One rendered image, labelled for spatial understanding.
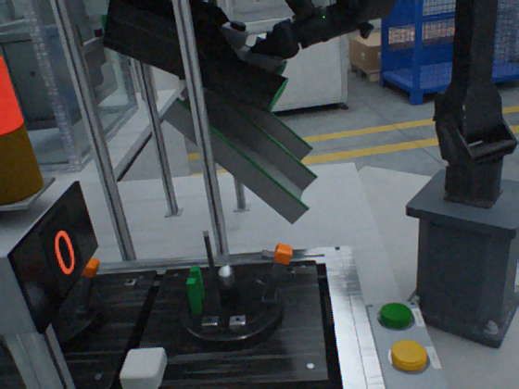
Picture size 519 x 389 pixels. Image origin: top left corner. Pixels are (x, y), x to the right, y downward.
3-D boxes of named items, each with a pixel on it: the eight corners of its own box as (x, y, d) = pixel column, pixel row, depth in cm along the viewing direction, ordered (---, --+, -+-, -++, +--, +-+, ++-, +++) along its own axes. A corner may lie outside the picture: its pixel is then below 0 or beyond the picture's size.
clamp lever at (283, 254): (276, 291, 65) (292, 245, 62) (275, 300, 64) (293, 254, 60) (250, 284, 65) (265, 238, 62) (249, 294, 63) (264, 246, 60)
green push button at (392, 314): (407, 312, 65) (408, 300, 64) (414, 332, 62) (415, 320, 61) (377, 314, 66) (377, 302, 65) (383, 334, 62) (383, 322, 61)
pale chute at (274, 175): (302, 191, 94) (318, 176, 92) (292, 225, 83) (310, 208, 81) (189, 95, 90) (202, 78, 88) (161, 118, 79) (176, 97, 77)
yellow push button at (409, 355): (421, 350, 59) (422, 337, 58) (430, 376, 55) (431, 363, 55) (387, 352, 59) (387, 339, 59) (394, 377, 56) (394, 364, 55)
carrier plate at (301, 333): (316, 269, 77) (315, 257, 76) (330, 392, 55) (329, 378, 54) (168, 279, 79) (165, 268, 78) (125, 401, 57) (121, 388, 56)
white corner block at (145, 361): (170, 370, 61) (164, 345, 59) (163, 399, 57) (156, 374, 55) (134, 371, 61) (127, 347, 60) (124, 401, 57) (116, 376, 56)
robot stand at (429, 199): (523, 294, 80) (540, 184, 71) (499, 349, 70) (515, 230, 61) (434, 269, 88) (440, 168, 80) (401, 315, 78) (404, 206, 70)
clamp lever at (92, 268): (94, 303, 68) (100, 258, 64) (88, 312, 66) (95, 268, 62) (68, 296, 67) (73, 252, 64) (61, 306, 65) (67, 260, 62)
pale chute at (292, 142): (299, 161, 108) (313, 147, 105) (290, 187, 96) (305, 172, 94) (201, 77, 104) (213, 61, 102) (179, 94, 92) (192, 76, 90)
